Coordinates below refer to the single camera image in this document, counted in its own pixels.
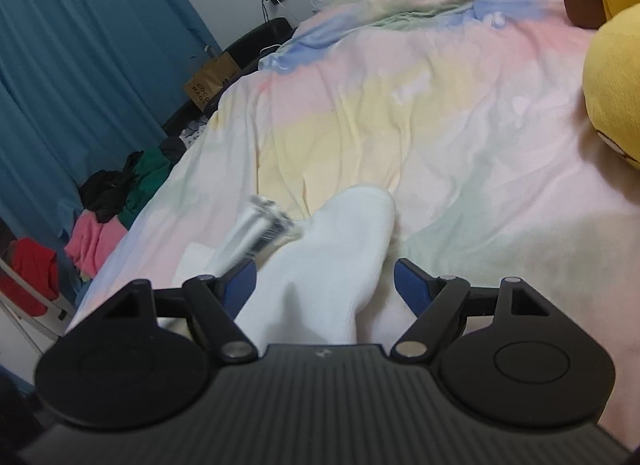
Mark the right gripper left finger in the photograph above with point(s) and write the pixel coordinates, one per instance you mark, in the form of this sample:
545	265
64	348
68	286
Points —
214	303

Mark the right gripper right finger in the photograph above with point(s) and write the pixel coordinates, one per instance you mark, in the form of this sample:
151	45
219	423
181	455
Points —
437	303

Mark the white zip hoodie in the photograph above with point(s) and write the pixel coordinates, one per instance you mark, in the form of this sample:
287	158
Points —
313	276

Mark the pink garment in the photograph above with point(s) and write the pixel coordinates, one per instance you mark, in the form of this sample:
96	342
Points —
93	242

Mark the green garment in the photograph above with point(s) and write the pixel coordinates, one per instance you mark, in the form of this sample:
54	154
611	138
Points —
148	175

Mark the black garment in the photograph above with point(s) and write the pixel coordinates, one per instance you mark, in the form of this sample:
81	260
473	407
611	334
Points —
105	192

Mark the white patterned cloth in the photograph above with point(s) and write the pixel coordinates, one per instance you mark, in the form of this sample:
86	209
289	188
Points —
193	130

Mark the red garment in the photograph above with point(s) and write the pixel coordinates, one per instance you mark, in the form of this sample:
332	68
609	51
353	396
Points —
36	265

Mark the pastel rainbow duvet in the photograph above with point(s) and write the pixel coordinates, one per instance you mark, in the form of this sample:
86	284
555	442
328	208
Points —
472	118

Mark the brown paper bag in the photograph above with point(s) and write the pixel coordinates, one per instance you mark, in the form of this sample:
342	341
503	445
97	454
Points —
210	79

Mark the black bedside sofa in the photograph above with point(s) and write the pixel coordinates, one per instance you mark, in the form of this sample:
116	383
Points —
247	52

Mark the blue curtain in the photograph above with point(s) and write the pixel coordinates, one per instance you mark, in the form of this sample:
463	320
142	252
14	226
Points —
84	83

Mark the yellow plush toy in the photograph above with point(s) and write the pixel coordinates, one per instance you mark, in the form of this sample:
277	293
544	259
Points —
610	78

